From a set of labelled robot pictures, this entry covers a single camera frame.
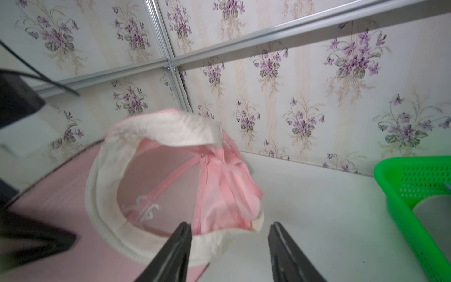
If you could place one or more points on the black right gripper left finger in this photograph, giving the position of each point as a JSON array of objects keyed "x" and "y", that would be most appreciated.
[{"x": 172, "y": 261}]

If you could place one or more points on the light blue baseball cap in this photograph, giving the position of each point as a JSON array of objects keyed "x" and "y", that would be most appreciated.
[{"x": 434, "y": 213}]

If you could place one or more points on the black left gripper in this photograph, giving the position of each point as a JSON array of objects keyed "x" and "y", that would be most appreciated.
[{"x": 18, "y": 100}]

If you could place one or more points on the pink baseball cap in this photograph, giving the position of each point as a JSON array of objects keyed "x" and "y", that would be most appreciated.
[{"x": 125, "y": 195}]

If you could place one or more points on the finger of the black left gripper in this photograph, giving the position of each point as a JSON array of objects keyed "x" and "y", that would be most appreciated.
[{"x": 25, "y": 240}]

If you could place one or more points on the green plastic basket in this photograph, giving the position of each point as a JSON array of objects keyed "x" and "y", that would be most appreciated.
[{"x": 406, "y": 181}]

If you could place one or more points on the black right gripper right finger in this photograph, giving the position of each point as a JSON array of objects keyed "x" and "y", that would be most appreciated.
[{"x": 288, "y": 261}]

